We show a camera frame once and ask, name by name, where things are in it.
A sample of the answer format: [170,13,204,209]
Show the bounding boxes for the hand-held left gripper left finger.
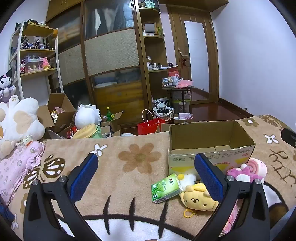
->
[23,153,100,241]

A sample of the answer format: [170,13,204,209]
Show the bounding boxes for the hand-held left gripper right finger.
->
[194,153,271,241]

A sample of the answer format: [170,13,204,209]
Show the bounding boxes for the white tissue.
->
[178,173,197,187]

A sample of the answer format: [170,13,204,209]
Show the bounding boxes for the yellow bear plush keychain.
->
[179,183,219,218]

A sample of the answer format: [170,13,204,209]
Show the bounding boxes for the pink and white plush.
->
[226,158,267,184]

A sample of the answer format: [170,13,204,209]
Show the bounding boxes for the printed cardboard box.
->
[168,120,256,179]

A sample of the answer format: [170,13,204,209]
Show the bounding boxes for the green tissue pack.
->
[151,174,184,204]

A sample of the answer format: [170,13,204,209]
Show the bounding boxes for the pink plastic packet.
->
[221,202,240,234]

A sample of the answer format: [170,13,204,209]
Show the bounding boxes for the yellow and green frog hat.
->
[73,123,102,139]

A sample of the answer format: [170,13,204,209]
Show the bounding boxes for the small brown cardboard box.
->
[99,111,123,138]

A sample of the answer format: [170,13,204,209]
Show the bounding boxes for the white round plush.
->
[74,104,102,130]

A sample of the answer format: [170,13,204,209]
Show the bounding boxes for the pink patterned box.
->
[173,113,193,124]

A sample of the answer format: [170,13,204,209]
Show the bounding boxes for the pink floral cloth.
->
[0,141,45,207]

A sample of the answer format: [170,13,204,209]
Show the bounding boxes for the red paper bag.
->
[137,109,166,135]

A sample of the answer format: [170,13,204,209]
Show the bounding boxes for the clear storage bin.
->
[172,98,192,114]

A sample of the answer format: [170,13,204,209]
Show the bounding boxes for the large plain cardboard box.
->
[37,93,77,139]

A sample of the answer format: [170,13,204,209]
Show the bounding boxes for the large white cat plush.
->
[0,94,45,159]

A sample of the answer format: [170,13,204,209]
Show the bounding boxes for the black and white bag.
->
[153,97,174,120]

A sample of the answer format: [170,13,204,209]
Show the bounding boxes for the small folding table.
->
[162,85,196,116]

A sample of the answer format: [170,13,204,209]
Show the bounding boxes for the small pink figure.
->
[40,57,52,70]

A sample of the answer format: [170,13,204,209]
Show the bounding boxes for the black and purple rabbit plush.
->
[0,68,17,103]

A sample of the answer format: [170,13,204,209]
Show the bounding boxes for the row of dark figurines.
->
[20,36,55,50]

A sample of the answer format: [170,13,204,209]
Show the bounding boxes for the white and wood shelf rack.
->
[9,20,64,100]

